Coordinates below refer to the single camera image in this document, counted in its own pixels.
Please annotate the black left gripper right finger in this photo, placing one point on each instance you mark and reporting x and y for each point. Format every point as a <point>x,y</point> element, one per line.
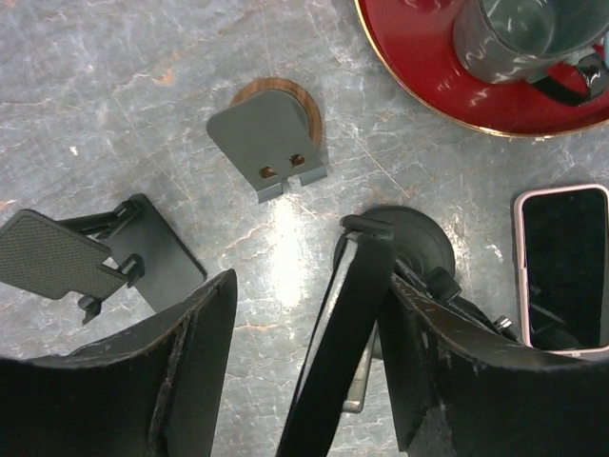
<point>496,397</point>

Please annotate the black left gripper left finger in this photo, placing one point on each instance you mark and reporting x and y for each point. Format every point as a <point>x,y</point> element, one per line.
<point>153,389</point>

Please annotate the black round-base phone stand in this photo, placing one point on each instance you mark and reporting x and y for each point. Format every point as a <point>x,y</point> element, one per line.
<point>425,260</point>

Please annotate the black folding phone stand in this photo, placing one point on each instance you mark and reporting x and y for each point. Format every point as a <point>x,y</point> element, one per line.
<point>131,246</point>

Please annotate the grey stand on wooden base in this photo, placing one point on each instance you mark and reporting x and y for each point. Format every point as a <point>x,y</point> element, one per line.
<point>272,131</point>

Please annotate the grey glass mug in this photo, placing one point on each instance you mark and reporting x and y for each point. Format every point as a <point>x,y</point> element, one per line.
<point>548,44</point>

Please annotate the red round tray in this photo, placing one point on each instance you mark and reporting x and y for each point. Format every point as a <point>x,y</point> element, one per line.
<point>413,39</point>

